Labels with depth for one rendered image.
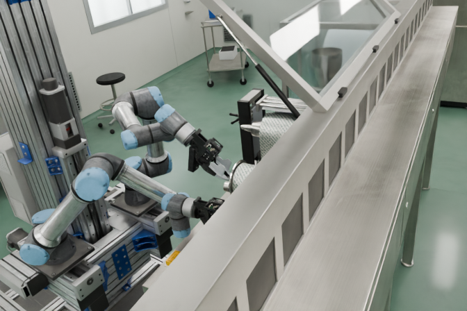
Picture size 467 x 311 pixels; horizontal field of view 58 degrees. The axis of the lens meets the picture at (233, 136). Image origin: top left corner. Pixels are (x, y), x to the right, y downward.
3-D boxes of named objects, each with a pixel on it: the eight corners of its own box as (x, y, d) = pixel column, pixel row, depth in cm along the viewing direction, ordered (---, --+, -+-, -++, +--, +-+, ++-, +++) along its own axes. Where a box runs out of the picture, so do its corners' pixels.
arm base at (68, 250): (35, 257, 194) (29, 240, 189) (64, 238, 204) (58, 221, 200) (54, 269, 185) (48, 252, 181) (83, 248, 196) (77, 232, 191)
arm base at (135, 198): (119, 200, 228) (115, 185, 224) (139, 187, 239) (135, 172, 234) (137, 209, 220) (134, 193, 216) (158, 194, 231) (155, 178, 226)
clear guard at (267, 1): (313, -63, 189) (313, -64, 189) (393, 14, 188) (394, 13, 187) (180, -31, 109) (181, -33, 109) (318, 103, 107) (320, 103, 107)
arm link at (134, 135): (103, 94, 196) (121, 131, 154) (126, 89, 199) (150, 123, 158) (109, 116, 201) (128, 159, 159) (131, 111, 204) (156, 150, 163)
